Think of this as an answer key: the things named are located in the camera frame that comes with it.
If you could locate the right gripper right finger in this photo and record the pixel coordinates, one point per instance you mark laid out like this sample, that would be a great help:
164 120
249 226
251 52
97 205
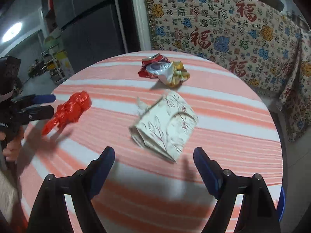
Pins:
257 213

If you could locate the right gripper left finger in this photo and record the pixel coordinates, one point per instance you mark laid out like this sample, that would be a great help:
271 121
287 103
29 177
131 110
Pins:
49 212

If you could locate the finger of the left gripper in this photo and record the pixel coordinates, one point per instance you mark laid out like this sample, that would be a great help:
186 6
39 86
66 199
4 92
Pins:
37 113
41 99

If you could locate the red plastic bag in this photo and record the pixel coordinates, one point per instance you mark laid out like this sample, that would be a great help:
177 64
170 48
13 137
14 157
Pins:
68 112

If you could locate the floral paper cup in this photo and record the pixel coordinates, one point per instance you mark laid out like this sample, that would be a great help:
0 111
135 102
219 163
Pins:
165 126

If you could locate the blue plastic trash basket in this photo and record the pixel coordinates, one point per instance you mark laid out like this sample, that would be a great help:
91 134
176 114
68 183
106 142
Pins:
281 204

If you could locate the person's left hand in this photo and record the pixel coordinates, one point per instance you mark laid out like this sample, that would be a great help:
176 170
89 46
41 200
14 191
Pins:
13 148

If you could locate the white storage rack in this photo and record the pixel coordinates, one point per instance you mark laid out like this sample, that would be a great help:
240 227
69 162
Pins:
52 64

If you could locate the yellow cardboard box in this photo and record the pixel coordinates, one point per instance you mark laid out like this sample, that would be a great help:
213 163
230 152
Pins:
65 64

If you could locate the dark grey refrigerator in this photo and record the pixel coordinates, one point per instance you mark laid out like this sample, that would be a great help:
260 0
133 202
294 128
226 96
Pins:
90 30

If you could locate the crushed red soda can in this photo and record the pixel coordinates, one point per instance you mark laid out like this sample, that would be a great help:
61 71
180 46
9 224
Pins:
155 61

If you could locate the striped pink white tablecloth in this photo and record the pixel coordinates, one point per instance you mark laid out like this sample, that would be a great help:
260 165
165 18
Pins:
154 185

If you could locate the crumpled yellow silver wrapper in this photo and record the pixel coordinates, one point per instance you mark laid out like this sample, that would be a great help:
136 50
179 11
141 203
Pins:
171 74

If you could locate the patterned fu character blanket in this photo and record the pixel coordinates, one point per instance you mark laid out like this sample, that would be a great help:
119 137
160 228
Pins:
252 40

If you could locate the steel pot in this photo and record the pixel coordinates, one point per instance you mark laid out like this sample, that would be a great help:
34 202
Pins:
297 19

